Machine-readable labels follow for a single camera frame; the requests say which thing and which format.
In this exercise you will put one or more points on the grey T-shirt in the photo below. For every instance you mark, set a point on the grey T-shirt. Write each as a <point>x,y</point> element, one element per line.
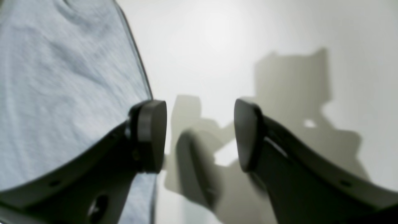
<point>70,73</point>

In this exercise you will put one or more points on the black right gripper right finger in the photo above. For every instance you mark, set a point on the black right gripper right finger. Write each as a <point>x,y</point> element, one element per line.
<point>303,187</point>

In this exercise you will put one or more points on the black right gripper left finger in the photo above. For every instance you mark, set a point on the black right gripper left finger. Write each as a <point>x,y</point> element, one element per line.
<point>93,188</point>

